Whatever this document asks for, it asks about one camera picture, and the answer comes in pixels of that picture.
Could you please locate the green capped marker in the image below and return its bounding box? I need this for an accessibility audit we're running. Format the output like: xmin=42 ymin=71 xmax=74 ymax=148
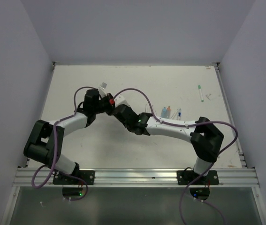
xmin=198 ymin=85 xmax=204 ymax=102

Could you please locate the orange highlighter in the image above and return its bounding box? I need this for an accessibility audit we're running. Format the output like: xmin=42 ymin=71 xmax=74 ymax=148
xmin=166 ymin=106 xmax=171 ymax=119

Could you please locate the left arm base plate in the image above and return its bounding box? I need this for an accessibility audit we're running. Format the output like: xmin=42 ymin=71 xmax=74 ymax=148
xmin=53 ymin=170 xmax=95 ymax=185

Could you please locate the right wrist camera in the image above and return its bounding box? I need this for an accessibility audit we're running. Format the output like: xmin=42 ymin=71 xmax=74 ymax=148
xmin=109 ymin=94 xmax=130 ymax=107

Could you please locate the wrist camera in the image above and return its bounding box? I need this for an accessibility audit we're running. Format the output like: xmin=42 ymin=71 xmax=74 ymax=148
xmin=109 ymin=94 xmax=130 ymax=107
xmin=98 ymin=82 xmax=107 ymax=98

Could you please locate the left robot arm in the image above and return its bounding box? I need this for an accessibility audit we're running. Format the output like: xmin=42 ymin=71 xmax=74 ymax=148
xmin=23 ymin=88 xmax=115 ymax=184

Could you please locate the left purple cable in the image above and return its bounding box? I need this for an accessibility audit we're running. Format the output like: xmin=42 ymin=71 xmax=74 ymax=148
xmin=31 ymin=86 xmax=98 ymax=201

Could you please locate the aluminium rail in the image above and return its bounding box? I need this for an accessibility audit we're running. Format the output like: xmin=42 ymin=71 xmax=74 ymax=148
xmin=12 ymin=168 xmax=260 ymax=188

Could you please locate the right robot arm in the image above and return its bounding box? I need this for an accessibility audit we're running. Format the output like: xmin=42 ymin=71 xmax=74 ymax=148
xmin=113 ymin=105 xmax=224 ymax=184

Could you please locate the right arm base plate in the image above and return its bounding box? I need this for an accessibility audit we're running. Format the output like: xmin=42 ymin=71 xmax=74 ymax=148
xmin=176 ymin=167 xmax=220 ymax=185

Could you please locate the light blue highlighter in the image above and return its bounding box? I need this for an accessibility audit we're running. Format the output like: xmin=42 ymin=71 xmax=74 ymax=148
xmin=160 ymin=107 xmax=167 ymax=118

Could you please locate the dark blue capped marker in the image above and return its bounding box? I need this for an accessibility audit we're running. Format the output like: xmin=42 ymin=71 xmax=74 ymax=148
xmin=177 ymin=108 xmax=181 ymax=120

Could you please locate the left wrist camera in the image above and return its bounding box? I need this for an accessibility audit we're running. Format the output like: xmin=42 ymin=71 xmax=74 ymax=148
xmin=98 ymin=82 xmax=107 ymax=98

